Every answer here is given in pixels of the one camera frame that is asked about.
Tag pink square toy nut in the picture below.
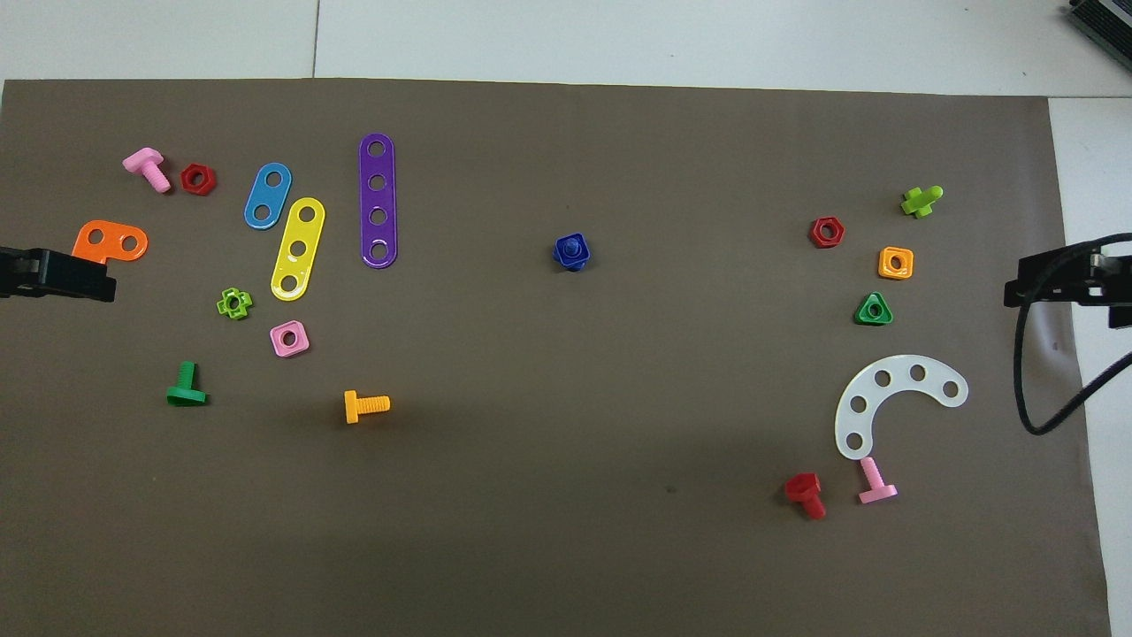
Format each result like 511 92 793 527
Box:
269 319 311 358

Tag blue square toy nut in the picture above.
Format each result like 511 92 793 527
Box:
553 233 592 272

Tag blue two-hole strip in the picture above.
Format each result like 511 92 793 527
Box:
243 162 293 231

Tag yellow three-hole strip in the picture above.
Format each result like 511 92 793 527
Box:
270 196 326 303

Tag white curved five-hole plate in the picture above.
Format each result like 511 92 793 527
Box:
834 355 970 461

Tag dark grey ribbed device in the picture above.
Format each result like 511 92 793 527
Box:
1066 0 1132 72

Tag dark green toy bolt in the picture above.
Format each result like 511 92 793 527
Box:
165 360 210 408

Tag pink square-head toy bolt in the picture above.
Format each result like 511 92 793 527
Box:
857 457 899 506

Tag purple four-hole strip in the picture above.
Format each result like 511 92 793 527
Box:
358 133 399 269

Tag orange toy bolt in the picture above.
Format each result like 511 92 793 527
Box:
343 389 392 426

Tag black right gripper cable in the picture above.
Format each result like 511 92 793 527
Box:
1014 233 1132 436

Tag red toy bolt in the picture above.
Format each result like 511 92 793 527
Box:
784 472 828 521

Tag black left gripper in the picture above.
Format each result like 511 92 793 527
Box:
0 248 117 303

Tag pink round-head toy bolt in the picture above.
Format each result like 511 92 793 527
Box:
122 147 172 195

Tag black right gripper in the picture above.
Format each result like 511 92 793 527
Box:
1004 249 1132 330

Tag lime green cross-head bolt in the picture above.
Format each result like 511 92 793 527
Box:
900 185 945 219

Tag brown table mat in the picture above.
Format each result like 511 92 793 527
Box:
0 78 1113 637

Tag orange angled three-hole plate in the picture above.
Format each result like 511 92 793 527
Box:
71 219 149 266

